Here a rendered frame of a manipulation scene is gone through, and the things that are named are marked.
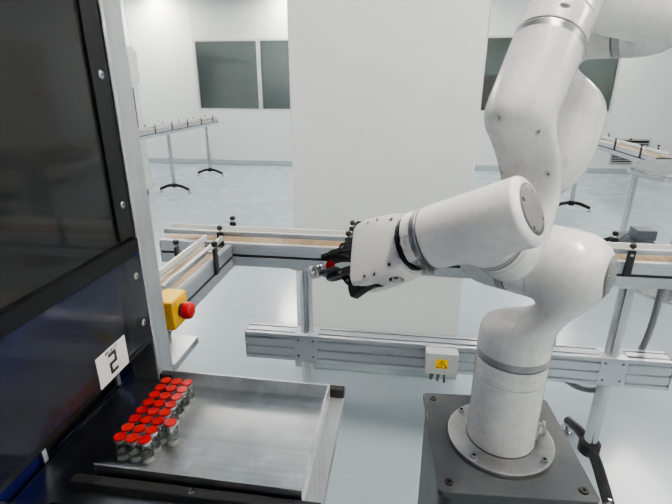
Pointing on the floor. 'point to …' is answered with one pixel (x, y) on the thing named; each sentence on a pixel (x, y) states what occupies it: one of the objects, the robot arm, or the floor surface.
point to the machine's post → (110, 20)
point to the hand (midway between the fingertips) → (335, 265)
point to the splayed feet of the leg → (590, 458)
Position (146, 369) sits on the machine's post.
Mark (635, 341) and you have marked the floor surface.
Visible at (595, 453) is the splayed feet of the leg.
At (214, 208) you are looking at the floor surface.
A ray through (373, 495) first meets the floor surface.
